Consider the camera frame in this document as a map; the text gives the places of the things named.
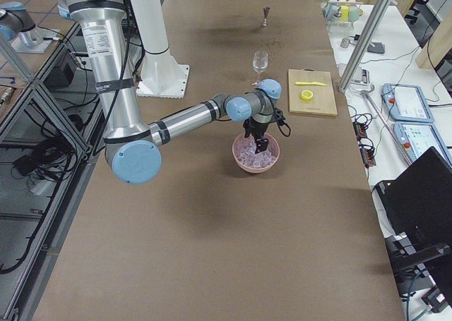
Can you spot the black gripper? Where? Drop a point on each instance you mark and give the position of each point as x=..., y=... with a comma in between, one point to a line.
x=258, y=130

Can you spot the steel jigger measuring cup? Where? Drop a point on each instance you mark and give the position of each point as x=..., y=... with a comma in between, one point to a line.
x=266, y=10

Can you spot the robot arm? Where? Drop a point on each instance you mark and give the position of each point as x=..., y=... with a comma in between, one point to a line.
x=130, y=56

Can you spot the clear ice cubes pile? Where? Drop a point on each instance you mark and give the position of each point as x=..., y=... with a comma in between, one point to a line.
x=244, y=151

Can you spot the clear wine glass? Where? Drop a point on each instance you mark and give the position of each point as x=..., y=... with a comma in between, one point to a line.
x=259, y=64

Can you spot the pink bowl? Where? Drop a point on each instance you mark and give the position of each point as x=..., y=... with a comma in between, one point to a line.
x=272, y=145

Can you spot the yellow lemon slice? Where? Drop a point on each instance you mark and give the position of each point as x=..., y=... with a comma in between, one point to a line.
x=306, y=95

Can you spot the yellow plastic knife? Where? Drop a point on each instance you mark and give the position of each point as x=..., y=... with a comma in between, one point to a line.
x=314, y=83

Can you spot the bamboo cutting board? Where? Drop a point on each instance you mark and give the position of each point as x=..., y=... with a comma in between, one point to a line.
x=323, y=103

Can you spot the brown table mat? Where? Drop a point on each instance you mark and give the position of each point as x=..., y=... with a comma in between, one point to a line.
x=205, y=240

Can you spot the small steel canister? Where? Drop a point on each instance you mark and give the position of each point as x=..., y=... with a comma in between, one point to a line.
x=345, y=43

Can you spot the yellow plastic cup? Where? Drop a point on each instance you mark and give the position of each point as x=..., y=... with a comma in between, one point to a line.
x=342, y=13

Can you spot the blue teach pendant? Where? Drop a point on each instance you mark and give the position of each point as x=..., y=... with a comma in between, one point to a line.
x=417, y=137
x=406, y=103

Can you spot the green plastic cup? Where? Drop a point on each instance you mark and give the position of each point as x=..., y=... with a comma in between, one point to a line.
x=353, y=13

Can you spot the black laptop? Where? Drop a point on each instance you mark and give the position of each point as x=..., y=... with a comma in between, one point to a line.
x=418, y=202

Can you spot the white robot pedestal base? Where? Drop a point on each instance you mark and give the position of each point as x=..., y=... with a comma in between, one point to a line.
x=161, y=75

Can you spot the aluminium frame post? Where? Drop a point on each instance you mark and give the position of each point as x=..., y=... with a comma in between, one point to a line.
x=368, y=31

